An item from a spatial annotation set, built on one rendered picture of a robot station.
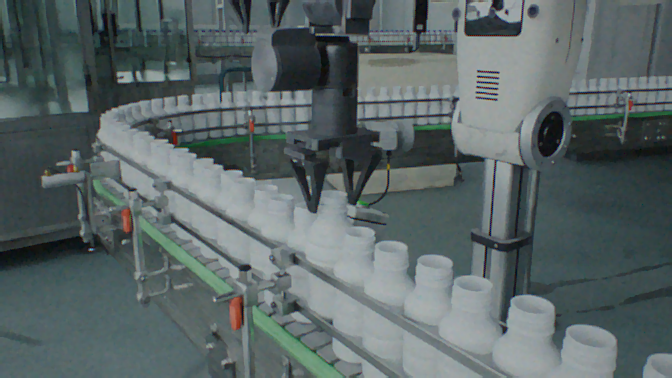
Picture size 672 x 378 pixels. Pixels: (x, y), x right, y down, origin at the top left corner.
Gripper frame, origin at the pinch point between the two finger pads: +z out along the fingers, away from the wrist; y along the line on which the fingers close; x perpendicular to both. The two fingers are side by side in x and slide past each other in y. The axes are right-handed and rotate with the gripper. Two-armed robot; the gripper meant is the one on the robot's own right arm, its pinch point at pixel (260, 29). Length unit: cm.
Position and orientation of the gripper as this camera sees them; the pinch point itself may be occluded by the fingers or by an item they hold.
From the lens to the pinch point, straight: 113.5
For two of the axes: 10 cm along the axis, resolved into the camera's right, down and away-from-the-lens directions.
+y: -8.0, 1.6, -5.8
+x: 6.0, 2.2, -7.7
